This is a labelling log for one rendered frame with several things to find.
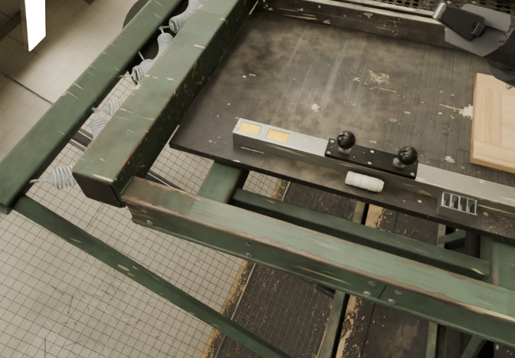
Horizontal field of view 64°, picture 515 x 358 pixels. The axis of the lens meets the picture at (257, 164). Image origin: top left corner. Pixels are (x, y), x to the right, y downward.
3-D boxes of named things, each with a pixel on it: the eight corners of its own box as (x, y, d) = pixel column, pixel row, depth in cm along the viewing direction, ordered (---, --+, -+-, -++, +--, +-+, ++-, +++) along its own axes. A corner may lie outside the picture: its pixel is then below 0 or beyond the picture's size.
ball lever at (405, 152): (405, 175, 89) (417, 165, 76) (387, 170, 90) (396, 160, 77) (408, 159, 89) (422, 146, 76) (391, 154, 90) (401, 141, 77)
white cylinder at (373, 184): (343, 185, 91) (379, 195, 90) (346, 178, 89) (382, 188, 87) (346, 175, 93) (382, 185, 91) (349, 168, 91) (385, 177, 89)
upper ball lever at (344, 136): (350, 161, 92) (353, 149, 79) (333, 156, 92) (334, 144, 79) (354, 145, 92) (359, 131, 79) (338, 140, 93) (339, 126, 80)
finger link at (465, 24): (445, -2, 52) (482, 17, 54) (431, 22, 53) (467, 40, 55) (452, -1, 50) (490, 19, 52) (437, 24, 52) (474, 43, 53)
